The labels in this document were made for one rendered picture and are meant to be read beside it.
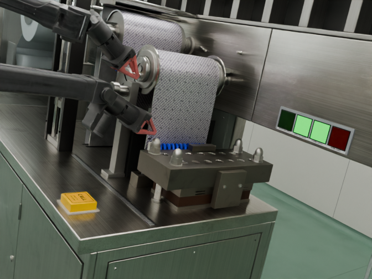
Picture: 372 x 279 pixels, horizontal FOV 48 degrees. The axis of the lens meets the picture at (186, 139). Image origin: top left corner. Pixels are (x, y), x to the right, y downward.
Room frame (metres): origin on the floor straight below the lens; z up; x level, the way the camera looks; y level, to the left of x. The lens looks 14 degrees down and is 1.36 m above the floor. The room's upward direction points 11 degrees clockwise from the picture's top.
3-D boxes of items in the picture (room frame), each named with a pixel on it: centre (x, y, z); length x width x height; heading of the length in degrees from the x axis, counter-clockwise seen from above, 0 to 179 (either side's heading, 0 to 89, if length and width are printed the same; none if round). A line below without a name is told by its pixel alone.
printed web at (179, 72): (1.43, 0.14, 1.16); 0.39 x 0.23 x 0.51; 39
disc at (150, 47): (1.25, 0.16, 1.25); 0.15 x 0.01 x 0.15; 39
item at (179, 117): (1.28, 0.03, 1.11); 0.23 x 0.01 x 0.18; 129
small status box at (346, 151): (1.15, -0.34, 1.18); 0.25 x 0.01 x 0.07; 39
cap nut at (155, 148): (1.14, 0.08, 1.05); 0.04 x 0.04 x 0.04
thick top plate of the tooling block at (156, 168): (1.21, -0.08, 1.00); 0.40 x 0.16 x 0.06; 129
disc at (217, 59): (1.41, -0.04, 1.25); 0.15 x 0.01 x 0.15; 39
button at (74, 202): (0.98, 0.24, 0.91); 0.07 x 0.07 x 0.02; 39
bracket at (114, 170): (1.25, 0.21, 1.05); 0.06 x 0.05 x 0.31; 129
